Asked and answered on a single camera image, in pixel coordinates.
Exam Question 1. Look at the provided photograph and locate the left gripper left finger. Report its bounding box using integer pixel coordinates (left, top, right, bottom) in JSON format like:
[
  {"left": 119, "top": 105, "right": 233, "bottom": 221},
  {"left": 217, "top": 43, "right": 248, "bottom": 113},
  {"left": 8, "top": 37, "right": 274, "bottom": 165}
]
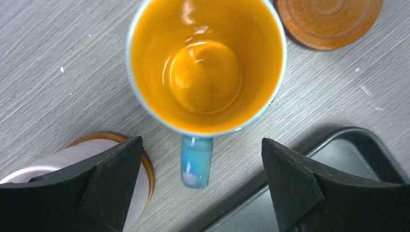
[{"left": 0, "top": 136, "right": 143, "bottom": 232}]

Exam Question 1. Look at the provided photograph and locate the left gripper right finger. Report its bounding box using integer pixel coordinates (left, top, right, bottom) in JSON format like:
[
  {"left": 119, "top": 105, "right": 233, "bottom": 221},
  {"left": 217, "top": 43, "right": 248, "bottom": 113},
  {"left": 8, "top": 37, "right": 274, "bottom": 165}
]
[{"left": 262, "top": 138, "right": 410, "bottom": 232}]

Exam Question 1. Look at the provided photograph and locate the lilac textured mug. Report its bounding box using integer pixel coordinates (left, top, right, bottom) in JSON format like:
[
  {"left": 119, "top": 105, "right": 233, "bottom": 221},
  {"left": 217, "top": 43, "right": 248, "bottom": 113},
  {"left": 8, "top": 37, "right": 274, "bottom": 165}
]
[{"left": 0, "top": 139, "right": 149, "bottom": 232}]

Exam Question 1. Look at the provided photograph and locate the dark wooden coaster one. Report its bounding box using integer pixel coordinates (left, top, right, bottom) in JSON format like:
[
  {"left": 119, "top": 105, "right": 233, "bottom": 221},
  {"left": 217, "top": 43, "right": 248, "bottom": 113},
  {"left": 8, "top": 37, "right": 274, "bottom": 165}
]
[{"left": 67, "top": 131, "right": 155, "bottom": 209}]

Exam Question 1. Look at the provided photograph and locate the blue mug yellow inside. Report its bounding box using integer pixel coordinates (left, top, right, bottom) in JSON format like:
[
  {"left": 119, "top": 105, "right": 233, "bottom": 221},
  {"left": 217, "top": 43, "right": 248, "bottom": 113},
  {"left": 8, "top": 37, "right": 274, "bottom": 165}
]
[{"left": 125, "top": 0, "right": 287, "bottom": 189}]

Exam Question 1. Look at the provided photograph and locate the dark wooden coaster three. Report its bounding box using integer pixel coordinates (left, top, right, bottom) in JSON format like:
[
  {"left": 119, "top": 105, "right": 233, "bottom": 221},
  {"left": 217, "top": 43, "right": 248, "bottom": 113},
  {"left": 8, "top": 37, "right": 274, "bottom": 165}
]
[{"left": 274, "top": 0, "right": 383, "bottom": 50}]

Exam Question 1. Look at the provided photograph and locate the black serving tray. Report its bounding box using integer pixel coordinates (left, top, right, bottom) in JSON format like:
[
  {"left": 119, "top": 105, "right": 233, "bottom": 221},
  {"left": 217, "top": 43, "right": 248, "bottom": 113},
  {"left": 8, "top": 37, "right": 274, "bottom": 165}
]
[{"left": 179, "top": 127, "right": 410, "bottom": 232}]

